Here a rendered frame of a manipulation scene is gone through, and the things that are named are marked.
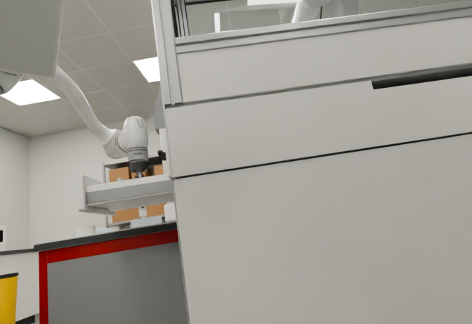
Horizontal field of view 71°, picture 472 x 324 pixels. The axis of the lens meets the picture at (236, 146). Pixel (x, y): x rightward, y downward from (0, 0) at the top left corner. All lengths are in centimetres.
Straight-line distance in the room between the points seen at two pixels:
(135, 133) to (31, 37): 103
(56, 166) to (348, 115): 590
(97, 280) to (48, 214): 496
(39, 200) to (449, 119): 609
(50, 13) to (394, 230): 64
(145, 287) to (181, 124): 79
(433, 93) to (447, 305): 39
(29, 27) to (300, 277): 55
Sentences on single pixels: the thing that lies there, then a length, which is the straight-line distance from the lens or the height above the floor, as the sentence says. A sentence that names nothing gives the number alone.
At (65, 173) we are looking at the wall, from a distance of 623.
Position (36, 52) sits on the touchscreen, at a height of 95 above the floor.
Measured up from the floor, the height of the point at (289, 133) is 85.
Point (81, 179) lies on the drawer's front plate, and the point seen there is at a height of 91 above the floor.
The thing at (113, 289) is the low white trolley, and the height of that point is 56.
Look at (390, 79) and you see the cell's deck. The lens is 78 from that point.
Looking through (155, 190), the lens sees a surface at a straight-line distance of 106.
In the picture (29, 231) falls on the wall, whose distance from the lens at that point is 643.
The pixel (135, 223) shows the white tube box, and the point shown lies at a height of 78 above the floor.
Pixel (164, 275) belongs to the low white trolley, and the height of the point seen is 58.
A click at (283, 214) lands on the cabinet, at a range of 62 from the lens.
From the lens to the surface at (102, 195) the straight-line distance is 111.
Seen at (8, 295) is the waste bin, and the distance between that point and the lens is 376.
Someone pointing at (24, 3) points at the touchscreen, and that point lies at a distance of 52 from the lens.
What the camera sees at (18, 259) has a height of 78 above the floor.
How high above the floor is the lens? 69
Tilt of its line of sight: 14 degrees up
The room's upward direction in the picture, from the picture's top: 9 degrees counter-clockwise
